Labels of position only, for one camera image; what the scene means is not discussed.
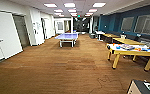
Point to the white open door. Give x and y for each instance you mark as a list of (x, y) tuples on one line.
[(48, 28)]

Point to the foosball gaming table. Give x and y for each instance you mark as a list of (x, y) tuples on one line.
[(144, 87)]

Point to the blue ping-pong table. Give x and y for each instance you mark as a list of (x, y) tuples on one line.
[(67, 35)]

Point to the grey round trash bin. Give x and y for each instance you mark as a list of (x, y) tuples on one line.
[(92, 35)]

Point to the dark glass entrance doors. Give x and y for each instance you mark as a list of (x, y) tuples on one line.
[(81, 25)]

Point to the white door glass pane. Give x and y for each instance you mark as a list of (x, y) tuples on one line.
[(60, 26)]

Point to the small white table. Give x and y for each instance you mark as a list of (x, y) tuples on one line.
[(99, 33)]

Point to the ceiling light panel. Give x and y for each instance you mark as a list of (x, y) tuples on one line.
[(91, 10), (99, 4), (71, 10), (69, 5), (50, 5), (58, 10)]

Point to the long wooden table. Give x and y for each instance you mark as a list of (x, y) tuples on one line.
[(127, 41), (110, 35)]

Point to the colourful picture book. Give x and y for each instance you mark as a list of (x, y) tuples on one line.
[(127, 47)]

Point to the yellow air hockey table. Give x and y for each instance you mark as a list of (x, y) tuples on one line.
[(131, 51)]

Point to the grey recessed doorway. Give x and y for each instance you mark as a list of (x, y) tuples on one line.
[(21, 31)]

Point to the white double door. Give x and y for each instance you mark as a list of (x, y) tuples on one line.
[(6, 36)]

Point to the large interior glass window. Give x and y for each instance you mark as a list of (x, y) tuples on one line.
[(146, 24)]

